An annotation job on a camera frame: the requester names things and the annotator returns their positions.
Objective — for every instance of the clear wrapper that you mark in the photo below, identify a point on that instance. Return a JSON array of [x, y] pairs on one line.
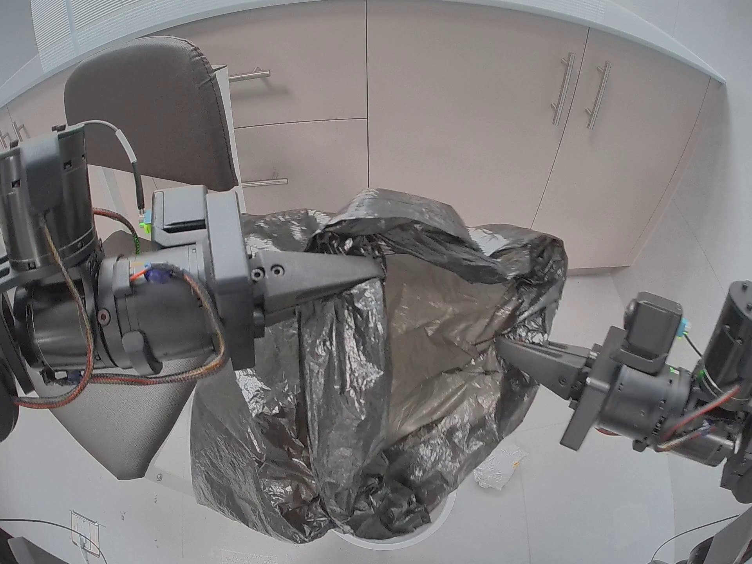
[[499, 467]]

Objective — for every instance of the white trash bin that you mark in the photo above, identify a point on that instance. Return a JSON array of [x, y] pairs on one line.
[[443, 512]]

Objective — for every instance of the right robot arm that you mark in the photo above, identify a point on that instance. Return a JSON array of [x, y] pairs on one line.
[[728, 326]]

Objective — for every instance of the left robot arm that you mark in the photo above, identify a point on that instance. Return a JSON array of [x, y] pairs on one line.
[[47, 197]]

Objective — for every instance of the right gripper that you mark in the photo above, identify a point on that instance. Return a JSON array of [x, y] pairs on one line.
[[640, 400]]

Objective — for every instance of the grey padded white-framed chair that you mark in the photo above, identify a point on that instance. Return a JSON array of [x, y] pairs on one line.
[[153, 109]]

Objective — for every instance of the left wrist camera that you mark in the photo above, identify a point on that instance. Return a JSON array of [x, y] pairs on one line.
[[176, 209]]

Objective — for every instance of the black plastic bag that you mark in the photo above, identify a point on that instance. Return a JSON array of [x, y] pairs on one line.
[[364, 373]]

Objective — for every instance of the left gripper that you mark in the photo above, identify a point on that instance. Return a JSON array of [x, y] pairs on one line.
[[176, 309]]

